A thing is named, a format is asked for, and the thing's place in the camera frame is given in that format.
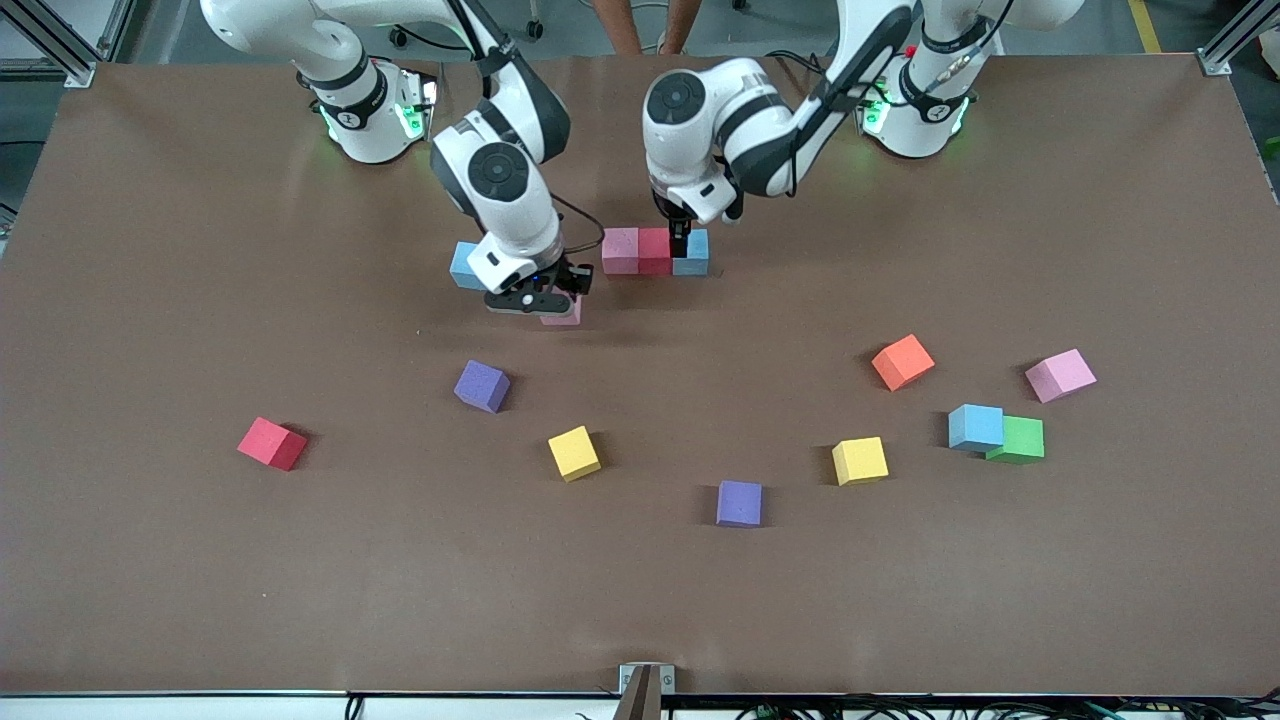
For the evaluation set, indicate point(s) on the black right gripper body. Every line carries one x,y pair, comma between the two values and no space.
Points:
573,277

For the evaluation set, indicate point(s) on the blue foam cube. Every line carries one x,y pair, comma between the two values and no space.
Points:
699,255
462,268
976,428

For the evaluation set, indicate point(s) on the red foam cube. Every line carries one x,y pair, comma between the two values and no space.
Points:
272,443
653,255

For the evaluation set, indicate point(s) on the pink foam cube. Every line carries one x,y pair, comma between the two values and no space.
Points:
1060,375
565,318
620,252

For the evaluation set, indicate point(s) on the purple foam cube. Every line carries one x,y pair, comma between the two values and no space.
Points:
482,386
739,503

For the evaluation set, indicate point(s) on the yellow foam cube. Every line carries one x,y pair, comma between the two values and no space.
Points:
574,453
860,461

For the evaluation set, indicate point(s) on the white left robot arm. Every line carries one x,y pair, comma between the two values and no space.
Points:
700,110

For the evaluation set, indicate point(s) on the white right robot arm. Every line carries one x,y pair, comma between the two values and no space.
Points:
500,190

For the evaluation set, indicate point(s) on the bare-legged person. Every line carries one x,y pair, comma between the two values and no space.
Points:
620,25

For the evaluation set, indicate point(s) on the black chair caster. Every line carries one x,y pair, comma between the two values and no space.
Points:
398,38
535,30

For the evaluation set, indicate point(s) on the orange foam cube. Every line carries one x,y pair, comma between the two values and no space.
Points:
903,361

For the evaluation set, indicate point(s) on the green foam cube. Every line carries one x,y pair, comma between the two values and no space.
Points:
1025,440

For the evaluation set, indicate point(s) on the metal table edge bracket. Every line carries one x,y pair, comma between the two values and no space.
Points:
645,685

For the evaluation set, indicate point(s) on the aluminium frame profile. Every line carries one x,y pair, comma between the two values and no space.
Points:
80,73
1213,62

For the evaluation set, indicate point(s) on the white table edge rail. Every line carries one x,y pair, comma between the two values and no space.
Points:
150,708

